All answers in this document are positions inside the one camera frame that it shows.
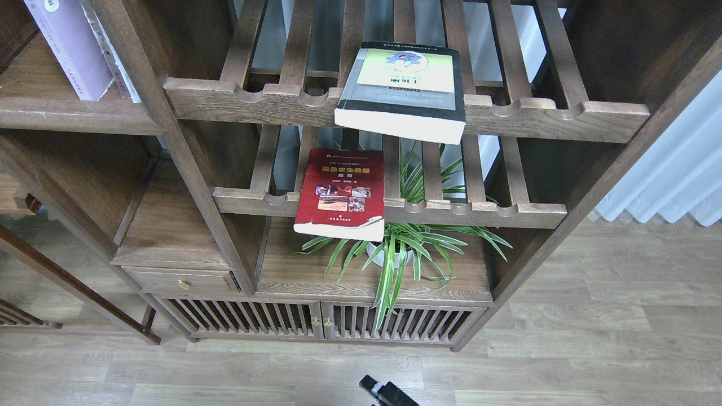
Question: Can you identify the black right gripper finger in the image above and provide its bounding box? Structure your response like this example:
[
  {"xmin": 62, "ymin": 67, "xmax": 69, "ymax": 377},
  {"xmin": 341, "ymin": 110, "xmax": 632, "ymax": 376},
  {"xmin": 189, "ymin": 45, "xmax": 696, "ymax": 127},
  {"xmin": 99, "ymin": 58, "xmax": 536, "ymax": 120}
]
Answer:
[{"xmin": 359, "ymin": 375, "xmax": 419, "ymax": 406}]

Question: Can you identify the yellow and black thick book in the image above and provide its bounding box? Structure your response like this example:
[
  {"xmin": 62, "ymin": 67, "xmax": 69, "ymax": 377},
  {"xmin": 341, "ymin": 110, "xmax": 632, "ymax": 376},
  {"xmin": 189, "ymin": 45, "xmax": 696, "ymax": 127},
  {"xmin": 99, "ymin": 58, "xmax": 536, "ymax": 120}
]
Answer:
[{"xmin": 333, "ymin": 41, "xmax": 466, "ymax": 145}]

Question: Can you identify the white and lilac book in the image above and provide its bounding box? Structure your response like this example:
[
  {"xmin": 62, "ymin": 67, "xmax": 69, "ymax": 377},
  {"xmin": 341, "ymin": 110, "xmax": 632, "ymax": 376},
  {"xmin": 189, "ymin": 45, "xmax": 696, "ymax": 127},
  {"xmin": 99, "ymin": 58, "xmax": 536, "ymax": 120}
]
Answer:
[{"xmin": 25, "ymin": 1, "xmax": 113, "ymax": 101}]

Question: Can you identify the white plant pot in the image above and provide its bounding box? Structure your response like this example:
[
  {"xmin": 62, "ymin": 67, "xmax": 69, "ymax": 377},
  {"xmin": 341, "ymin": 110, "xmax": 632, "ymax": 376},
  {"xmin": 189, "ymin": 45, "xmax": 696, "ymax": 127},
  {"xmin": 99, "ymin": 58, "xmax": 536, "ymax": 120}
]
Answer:
[{"xmin": 367, "ymin": 240, "xmax": 414, "ymax": 268}]

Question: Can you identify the green spider plant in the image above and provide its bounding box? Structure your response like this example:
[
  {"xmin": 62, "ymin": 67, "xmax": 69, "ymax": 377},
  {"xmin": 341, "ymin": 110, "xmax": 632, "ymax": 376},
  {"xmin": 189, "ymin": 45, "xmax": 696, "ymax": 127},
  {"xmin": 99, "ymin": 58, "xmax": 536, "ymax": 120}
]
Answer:
[{"xmin": 294, "ymin": 141, "xmax": 513, "ymax": 333}]

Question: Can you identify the red paperback book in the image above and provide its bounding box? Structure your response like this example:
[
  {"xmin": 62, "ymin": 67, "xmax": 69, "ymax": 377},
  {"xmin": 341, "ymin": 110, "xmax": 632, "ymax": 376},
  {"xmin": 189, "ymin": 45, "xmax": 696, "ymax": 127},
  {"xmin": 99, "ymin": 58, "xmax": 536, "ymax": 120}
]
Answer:
[{"xmin": 293, "ymin": 148, "xmax": 385, "ymax": 242}]

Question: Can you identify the dark wooden bookshelf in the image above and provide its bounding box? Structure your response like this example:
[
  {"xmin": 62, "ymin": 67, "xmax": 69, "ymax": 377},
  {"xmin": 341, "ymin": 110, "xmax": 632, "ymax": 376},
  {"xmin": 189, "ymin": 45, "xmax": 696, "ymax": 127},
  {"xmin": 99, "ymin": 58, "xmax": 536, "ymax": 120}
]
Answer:
[{"xmin": 2, "ymin": 1, "xmax": 720, "ymax": 351}]

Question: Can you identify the dark wooden side furniture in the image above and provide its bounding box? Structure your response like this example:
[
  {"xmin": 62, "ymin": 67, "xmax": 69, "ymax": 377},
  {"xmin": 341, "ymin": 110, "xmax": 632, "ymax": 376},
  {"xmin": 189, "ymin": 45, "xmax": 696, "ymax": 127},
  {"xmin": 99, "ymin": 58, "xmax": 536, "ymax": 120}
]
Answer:
[{"xmin": 2, "ymin": 171, "xmax": 173, "ymax": 346}]

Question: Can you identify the white curtain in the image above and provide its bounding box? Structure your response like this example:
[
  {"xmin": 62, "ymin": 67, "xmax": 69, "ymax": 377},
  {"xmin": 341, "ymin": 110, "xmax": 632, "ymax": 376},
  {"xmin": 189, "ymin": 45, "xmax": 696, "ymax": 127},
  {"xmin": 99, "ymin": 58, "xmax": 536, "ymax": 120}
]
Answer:
[{"xmin": 595, "ymin": 73, "xmax": 721, "ymax": 226}]

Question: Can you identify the standing book with pink spine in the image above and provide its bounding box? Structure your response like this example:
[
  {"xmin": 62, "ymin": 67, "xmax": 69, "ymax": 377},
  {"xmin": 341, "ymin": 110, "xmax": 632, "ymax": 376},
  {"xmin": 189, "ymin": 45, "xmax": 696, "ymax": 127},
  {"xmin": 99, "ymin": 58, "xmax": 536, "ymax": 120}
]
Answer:
[{"xmin": 80, "ymin": 1, "xmax": 142, "ymax": 103}]

